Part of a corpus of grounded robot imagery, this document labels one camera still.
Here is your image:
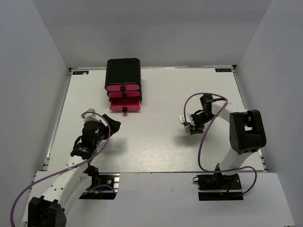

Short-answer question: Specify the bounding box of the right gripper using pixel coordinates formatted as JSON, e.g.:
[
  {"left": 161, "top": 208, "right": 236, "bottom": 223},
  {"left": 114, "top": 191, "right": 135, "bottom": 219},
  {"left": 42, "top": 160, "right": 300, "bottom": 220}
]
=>
[{"left": 189, "top": 111, "right": 218, "bottom": 134}]

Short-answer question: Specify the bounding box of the white eraser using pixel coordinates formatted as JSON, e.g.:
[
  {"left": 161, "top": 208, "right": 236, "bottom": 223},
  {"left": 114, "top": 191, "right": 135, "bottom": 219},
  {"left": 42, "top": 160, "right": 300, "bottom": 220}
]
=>
[{"left": 183, "top": 125, "right": 191, "bottom": 133}]

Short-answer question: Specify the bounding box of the pink bottom drawer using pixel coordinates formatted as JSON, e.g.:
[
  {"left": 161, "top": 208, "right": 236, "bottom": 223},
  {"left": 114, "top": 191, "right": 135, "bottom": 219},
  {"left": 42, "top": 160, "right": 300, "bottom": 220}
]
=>
[{"left": 109, "top": 97, "right": 141, "bottom": 113}]

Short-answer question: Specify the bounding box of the pink drawer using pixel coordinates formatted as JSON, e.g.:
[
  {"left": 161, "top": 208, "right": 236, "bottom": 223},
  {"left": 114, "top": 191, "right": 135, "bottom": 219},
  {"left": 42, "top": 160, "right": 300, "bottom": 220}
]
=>
[
  {"left": 105, "top": 84, "right": 141, "bottom": 92},
  {"left": 107, "top": 91, "right": 141, "bottom": 98},
  {"left": 109, "top": 97, "right": 141, "bottom": 113}
]

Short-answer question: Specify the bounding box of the pink top drawer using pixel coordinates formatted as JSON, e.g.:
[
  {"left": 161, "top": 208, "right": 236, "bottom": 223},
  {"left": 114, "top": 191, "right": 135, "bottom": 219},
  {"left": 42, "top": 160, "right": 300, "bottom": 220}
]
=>
[{"left": 105, "top": 84, "right": 141, "bottom": 92}]

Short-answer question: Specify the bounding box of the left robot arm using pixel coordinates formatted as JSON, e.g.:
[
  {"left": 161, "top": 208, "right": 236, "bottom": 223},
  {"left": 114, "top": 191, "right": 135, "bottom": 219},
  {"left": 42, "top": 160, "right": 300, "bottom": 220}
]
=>
[{"left": 27, "top": 110, "right": 121, "bottom": 227}]

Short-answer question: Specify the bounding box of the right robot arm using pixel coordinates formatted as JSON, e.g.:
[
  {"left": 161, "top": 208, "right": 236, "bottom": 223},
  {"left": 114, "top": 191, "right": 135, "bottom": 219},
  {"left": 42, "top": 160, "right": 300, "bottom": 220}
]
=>
[{"left": 182, "top": 92, "right": 267, "bottom": 189}]

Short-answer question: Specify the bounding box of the black drawer cabinet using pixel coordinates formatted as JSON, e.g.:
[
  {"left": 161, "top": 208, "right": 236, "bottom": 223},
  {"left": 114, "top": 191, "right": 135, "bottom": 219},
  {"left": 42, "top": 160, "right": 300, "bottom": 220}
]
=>
[{"left": 105, "top": 58, "right": 143, "bottom": 101}]

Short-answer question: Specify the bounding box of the right corner label sticker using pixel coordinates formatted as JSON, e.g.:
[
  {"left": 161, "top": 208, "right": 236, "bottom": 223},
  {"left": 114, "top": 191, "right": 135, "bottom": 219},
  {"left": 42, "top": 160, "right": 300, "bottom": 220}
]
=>
[{"left": 215, "top": 68, "right": 232, "bottom": 72}]

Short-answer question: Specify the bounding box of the corner label sticker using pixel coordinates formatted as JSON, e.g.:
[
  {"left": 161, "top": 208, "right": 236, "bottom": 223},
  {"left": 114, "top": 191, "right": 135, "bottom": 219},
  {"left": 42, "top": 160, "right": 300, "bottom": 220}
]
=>
[
  {"left": 215, "top": 68, "right": 232, "bottom": 72},
  {"left": 72, "top": 70, "right": 89, "bottom": 75}
]

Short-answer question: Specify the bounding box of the left corner label sticker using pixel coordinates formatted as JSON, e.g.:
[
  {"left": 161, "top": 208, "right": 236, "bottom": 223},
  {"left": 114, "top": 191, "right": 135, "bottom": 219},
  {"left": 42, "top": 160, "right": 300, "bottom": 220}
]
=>
[{"left": 72, "top": 70, "right": 89, "bottom": 75}]

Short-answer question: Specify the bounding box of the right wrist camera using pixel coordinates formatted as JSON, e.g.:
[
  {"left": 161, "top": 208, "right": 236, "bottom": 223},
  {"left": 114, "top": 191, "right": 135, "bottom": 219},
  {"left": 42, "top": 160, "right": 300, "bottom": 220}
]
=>
[{"left": 178, "top": 114, "right": 194, "bottom": 126}]

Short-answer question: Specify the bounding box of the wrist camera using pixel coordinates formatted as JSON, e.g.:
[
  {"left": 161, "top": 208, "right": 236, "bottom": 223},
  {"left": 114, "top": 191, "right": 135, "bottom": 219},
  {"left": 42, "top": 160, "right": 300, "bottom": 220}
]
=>
[
  {"left": 178, "top": 114, "right": 194, "bottom": 126},
  {"left": 81, "top": 108, "right": 98, "bottom": 122}
]

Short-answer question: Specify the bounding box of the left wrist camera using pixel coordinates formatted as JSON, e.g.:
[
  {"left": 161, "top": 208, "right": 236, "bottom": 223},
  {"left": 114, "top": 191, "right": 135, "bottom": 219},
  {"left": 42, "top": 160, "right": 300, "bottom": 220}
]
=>
[{"left": 81, "top": 108, "right": 98, "bottom": 122}]

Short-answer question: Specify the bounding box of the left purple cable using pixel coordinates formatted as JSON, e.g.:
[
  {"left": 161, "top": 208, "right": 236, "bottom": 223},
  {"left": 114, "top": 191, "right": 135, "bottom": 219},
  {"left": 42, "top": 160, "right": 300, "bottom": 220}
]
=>
[{"left": 10, "top": 111, "right": 117, "bottom": 227}]

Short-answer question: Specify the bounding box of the purple cable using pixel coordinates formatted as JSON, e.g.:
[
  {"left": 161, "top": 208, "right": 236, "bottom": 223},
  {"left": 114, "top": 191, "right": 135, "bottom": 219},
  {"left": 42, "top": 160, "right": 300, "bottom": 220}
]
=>
[
  {"left": 183, "top": 92, "right": 258, "bottom": 196},
  {"left": 10, "top": 111, "right": 117, "bottom": 227}
]

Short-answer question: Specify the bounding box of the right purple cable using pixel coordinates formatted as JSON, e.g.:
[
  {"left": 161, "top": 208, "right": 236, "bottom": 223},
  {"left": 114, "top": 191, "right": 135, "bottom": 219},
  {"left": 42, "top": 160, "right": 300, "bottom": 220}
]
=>
[{"left": 183, "top": 92, "right": 258, "bottom": 196}]

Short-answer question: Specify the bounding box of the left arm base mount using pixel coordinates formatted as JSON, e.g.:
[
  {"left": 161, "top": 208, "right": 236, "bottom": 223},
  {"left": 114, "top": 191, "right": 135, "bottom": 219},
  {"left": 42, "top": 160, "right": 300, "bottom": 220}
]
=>
[{"left": 80, "top": 173, "right": 120, "bottom": 200}]

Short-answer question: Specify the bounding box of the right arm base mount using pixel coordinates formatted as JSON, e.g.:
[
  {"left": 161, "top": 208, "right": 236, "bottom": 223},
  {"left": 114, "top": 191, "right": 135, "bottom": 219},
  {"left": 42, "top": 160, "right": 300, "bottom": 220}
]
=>
[{"left": 193, "top": 174, "right": 243, "bottom": 201}]

